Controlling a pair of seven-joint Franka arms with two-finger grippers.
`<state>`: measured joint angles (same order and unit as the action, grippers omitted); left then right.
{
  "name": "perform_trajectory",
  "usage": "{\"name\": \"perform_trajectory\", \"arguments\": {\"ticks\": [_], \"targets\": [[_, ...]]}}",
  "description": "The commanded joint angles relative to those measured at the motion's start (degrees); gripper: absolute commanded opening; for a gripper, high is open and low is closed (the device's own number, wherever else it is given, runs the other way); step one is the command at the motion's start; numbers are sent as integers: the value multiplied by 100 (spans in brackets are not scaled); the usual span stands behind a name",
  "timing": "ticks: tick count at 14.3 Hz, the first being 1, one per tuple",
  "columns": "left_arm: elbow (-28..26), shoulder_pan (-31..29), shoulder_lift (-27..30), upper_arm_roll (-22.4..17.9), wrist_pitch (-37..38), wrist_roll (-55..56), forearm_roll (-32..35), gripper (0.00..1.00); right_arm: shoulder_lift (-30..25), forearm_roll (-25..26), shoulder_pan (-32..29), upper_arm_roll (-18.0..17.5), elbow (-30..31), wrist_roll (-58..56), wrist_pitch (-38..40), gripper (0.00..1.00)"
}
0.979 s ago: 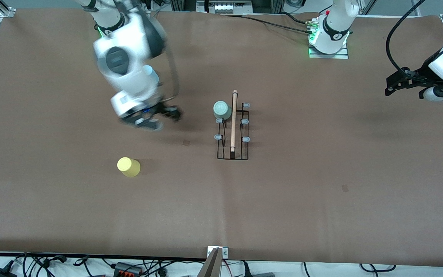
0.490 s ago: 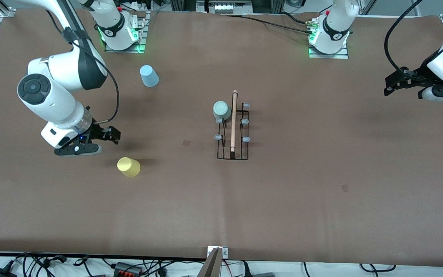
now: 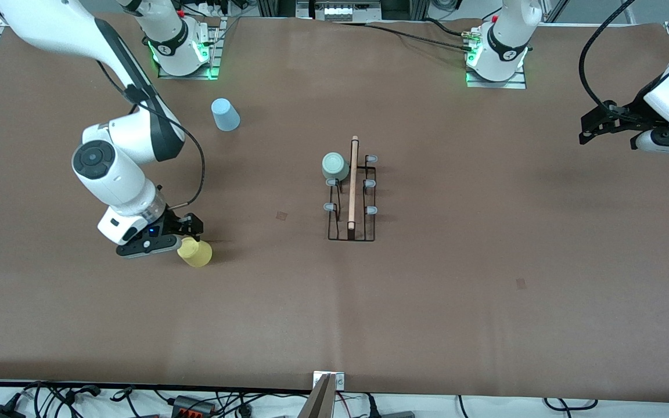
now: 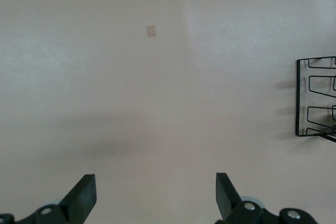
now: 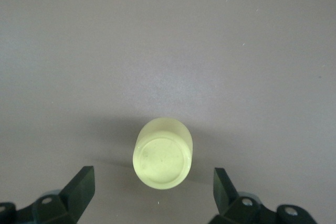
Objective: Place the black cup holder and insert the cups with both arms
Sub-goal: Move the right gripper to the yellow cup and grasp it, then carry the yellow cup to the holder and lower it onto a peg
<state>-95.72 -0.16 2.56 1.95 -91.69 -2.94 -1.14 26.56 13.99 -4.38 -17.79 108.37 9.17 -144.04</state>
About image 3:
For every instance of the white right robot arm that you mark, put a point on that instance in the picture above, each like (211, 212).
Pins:
(114, 174)

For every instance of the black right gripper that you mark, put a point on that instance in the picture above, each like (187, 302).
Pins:
(172, 222)

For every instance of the black plug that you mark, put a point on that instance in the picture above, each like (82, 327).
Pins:
(389, 413)

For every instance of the grey metal bar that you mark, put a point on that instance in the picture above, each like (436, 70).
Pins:
(318, 403)

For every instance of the pale green plastic cup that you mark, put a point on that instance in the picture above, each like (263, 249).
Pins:
(334, 166)

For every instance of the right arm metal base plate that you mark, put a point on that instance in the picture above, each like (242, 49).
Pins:
(172, 75)

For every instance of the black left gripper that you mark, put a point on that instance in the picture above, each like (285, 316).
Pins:
(629, 112)

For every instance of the light blue plastic cup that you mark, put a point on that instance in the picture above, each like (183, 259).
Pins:
(225, 115)

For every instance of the yellow plastic cup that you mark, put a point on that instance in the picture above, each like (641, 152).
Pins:
(198, 255)

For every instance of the orange black connector block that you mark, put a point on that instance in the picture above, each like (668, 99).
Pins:
(192, 404)

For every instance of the small metal table bracket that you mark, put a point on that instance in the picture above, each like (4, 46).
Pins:
(339, 381)

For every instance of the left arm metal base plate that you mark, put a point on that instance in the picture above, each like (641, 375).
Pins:
(485, 85)

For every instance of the black power adapter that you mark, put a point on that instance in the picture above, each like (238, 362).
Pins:
(0, 412)

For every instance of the grey control box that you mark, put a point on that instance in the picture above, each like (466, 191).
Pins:
(340, 10)

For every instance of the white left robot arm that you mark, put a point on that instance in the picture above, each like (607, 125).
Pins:
(509, 35)

